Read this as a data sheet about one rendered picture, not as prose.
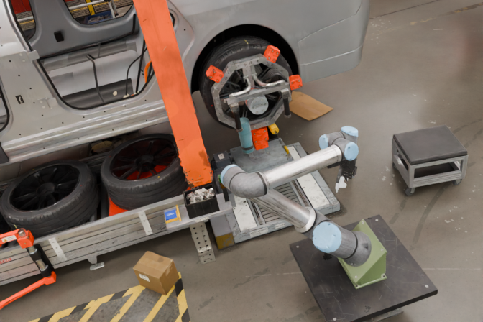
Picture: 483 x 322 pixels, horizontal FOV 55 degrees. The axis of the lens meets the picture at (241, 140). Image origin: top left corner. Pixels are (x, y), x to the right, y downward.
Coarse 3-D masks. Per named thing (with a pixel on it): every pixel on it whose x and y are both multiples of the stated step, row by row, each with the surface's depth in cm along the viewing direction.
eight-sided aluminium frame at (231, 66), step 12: (240, 60) 308; (252, 60) 306; (264, 60) 308; (228, 72) 306; (216, 84) 313; (216, 96) 313; (216, 108) 318; (276, 108) 336; (228, 120) 326; (264, 120) 341
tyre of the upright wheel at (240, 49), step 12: (252, 36) 328; (216, 48) 323; (228, 48) 314; (240, 48) 310; (252, 48) 310; (264, 48) 313; (204, 60) 328; (216, 60) 312; (228, 60) 310; (276, 60) 320; (204, 72) 322; (288, 72) 327; (204, 84) 317; (204, 96) 321; (216, 120) 334
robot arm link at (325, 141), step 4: (336, 132) 247; (340, 132) 247; (324, 136) 243; (328, 136) 243; (332, 136) 242; (336, 136) 241; (340, 136) 245; (344, 136) 245; (320, 140) 246; (324, 140) 242; (328, 140) 241; (332, 140) 239; (320, 144) 247; (324, 144) 242; (328, 144) 241; (324, 148) 243
